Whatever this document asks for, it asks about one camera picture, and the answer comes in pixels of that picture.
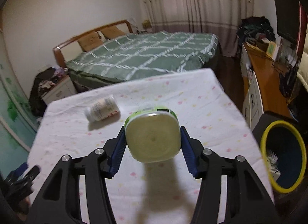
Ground yellow rimmed dark trash bin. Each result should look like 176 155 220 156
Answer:
260 120 307 194

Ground pink white curtain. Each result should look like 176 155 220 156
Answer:
140 0 254 57

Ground cream puffer jacket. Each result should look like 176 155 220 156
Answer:
296 28 308 91

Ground brown pillow right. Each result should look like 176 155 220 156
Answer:
100 26 126 39

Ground brown pillow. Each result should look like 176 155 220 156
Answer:
100 26 126 39
77 31 103 52

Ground white medicine bottle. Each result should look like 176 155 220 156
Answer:
85 95 120 122

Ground green yogurt bottle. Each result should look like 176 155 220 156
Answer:
124 106 181 163

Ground white tissue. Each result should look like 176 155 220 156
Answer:
266 150 281 181

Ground black television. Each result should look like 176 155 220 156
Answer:
274 0 300 45

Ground pile of clothes on dresser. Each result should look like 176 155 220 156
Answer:
236 16 276 46

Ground white bedside cabinet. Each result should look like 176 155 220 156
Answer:
42 75 77 105

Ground tissue box on far nightstand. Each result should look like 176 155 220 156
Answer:
142 20 151 30

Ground wooden bed with headboard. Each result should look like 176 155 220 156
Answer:
53 20 222 89

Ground brown pillow left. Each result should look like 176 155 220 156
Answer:
77 31 103 52

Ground small green framed box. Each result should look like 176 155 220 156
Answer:
266 42 279 61

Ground green checked duvet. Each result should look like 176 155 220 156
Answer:
66 31 220 83

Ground wooden low dresser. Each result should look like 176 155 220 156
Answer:
241 43 291 130

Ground white dotted tablecloth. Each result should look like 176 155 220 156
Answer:
28 69 273 223

